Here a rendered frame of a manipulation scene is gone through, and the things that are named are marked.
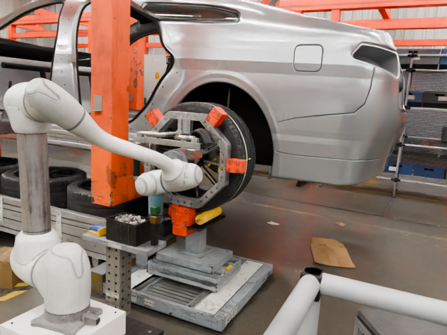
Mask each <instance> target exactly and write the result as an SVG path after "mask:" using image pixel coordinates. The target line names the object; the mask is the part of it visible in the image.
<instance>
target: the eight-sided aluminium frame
mask: <svg viewBox="0 0 447 335"><path fill-rule="evenodd" d="M207 116H208V114H204V113H193V112H179V111H168V112H167V113H166V114H165V115H164V117H163V118H162V119H161V120H160V121H159V122H158V123H157V124H156V125H155V126H154V127H153V128H152V129H151V130H150V132H163V131H164V130H165V129H166V128H167V127H168V126H169V125H170V124H171V123H172V122H173V121H174V120H175V119H178V118H181V119H183V120H187V119H189V120H195V121H200V122H201V123H202V125H203V126H204V128H205V129H206V130H207V131H208V132H209V134H210V135H211V137H212V138H213V139H214V140H215V141H216V143H217V144H218V146H219V147H220V165H219V177H218V182H217V183H216V184H215V185H214V186H213V187H212V188H211V189H209V190H208V191H207V192H206V193H205V194H203V195H202V196H201V197H200V198H199V199H196V198H191V197H184V196H181V195H174V194H173V193H172V192H167V193H164V201H165V202H166V203H173V204H176V205H183V206H187V207H193V208H197V209H198V208H200V207H203V206H204V205H205V204H206V203H207V202H208V201H209V200H211V199H212V198H213V197H214V196H216V195H217V194H218V193H219V192H220V191H221V190H222V189H223V188H225V187H226V186H227V185H228V184H229V172H226V171H225V169H226V160H228V159H231V144H230V142H229V140H227V138H226V137H225V136H224V135H223V133H222V132H221V130H220V129H219V128H218V127H213V126H212V125H211V124H210V123H209V122H208V121H207V120H206V117H207ZM149 149H150V150H154V151H156V144H149ZM153 170H156V166H154V165H152V164H148V163H146V162H144V173H146V172H149V171H153Z"/></svg>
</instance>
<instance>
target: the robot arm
mask: <svg viewBox="0 0 447 335"><path fill-rule="evenodd" d="M3 105H4V108H5V111H6V113H7V115H8V117H9V121H10V123H11V127H12V129H13V131H14V132H15V133H17V151H18V162H19V184H20V196H21V217H22V229H23V230H22V231H21V232H20V233H19V234H18V235H17V236H16V238H15V244H14V247H13V250H12V251H11V255H10V264H11V268H12V270H13V272H14V273H15V274H16V275H17V276H18V277H19V278H20V279H21V280H23V281H24V282H25V283H27V284H29V285H31V286H32V287H34V288H36V289H37V290H38V291H39V293H40V294H41V296H42V297H43V298H44V303H45V311H44V314H42V315H40V316H39V317H37V318H34V319H32V321H31V326H32V327H39V328H44V329H47V330H51V331H54V332H58V333H61V334H64V335H75V334H76V333H77V332H78V331H79V330H80V329H81V328H82V327H84V326H85V325H92V326H96V325H98V324H99V322H100V318H99V317H98V316H100V315H101V314H102V309H101V308H97V307H92V306H90V294H91V269H90V261H89V258H88V255H87V253H86V251H85V250H84V249H83V248H82V247H81V246H80V245H78V244H76V243H61V240H60V237H59V233H58V232H57V231H56V230H55V229H53V228H52V227H51V202H50V187H49V159H48V145H47V132H49V130H50V129H51V124H56V125H58V126H60V127H61V128H63V129H65V130H66V131H68V132H70V133H72V134H74V135H76V136H78V137H80V138H82V139H84V140H86V141H88V142H90V143H91V144H93V145H95V146H97V147H99V148H102V149H104V150H106V151H109V152H112V153H115V154H118V155H121V156H126V157H128V158H132V159H135V160H139V161H141V162H146V163H148V164H152V165H154V166H156V167H158V168H160V169H157V170H153V171H149V172H146V173H143V174H142V175H140V176H139V177H138V178H137V179H136V181H135V187H136V191H137V192H138V193H139V194H140V195H143V196H152V195H159V194H162V193H167V192H171V191H185V190H188V189H192V188H194V187H196V186H198V185H199V184H200V182H201V181H202V178H203V173H202V170H201V168H200V167H199V166H198V165H196V164H188V163H187V162H183V161H181V160H178V159H174V160H172V159H170V158H169V157H167V156H165V155H163V154H161V153H159V152H155V151H154V150H150V149H148V148H145V147H142V146H139V145H137V144H133V143H131V142H128V141H126V140H122V139H120V138H117V137H115V136H112V135H110V134H108V133H106V132H105V131H104V130H102V129H101V128H100V127H99V126H98V125H97V124H96V122H95V121H94V120H93V119H92V118H91V117H90V115H89V114H88V112H87V111H86V110H85V109H84V108H83V107H82V106H81V105H80V104H79V103H78V101H77V100H76V99H75V98H73V97H72V96H71V95H70V94H69V93H68V92H67V91H66V90H64V89H63V88H61V87H60V86H59V85H58V84H56V83H54V82H52V81H50V80H47V79H44V78H35V79H33V80H31V81H30V82H22V83H19V84H16V85H14V86H12V87H11V88H10V89H8V91H6V93H5V95H4V98H3Z"/></svg>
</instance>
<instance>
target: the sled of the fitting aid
mask: <svg viewBox="0 0 447 335"><path fill-rule="evenodd" d="M240 270H241V259H237V258H234V257H232V258H231V259H230V260H229V261H227V262H226V263H225V264H224V265H222V266H221V267H220V268H219V269H218V270H216V271H215V272H214V273H212V274H210V273H205V272H203V271H198V270H195V269H191V268H188V267H183V266H180V265H175V264H173V263H168V262H165V261H161V260H158V259H156V256H154V257H153V258H151V259H150V260H148V261H147V267H146V272H147V273H151V274H154V275H158V276H161V277H165V278H168V279H172V280H176V281H179V282H183V283H186V284H190V285H193V286H197V287H200V288H204V289H207V290H211V291H214V292H217V291H218V290H219V289H220V288H221V287H222V286H224V285H225V284H226V283H227V282H228V281H229V280H230V279H231V278H232V277H234V276H235V275H236V274H237V273H238V272H239V271H240Z"/></svg>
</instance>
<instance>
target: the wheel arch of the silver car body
mask: <svg viewBox="0 0 447 335"><path fill-rule="evenodd" d="M229 88H230V89H231V98H230V104H229V109H231V110H233V111H234V112H235V113H236V114H237V115H238V116H239V117H240V118H241V119H242V120H243V121H244V123H245V124H246V125H247V127H248V128H249V131H250V132H251V136H252V139H253V141H254V144H255V147H254V148H255V164H261V165H267V166H272V168H271V173H270V176H271V174H272V171H273V165H274V158H275V148H274V141H273V134H272V131H271V126H270V124H269V120H268V119H267V116H266V114H265V112H264V111H263V108H262V107H261V106H260V104H259V103H258V101H257V100H256V99H255V98H254V97H253V96H252V95H251V94H250V93H249V92H248V91H246V90H245V89H243V88H242V87H240V86H238V85H236V84H234V83H231V82H227V81H222V80H213V81H208V82H204V83H201V84H199V85H197V86H195V87H193V88H192V89H190V90H189V91H187V93H185V95H183V97H181V99H180V100H179V101H178V103H177V104H181V103H185V102H212V103H216V104H221V105H223V106H225V107H227V96H228V89H229ZM177 104H176V105H177ZM198 128H203V129H204V126H203V125H202V123H201V122H200V121H193V131H194V130H196V129H198Z"/></svg>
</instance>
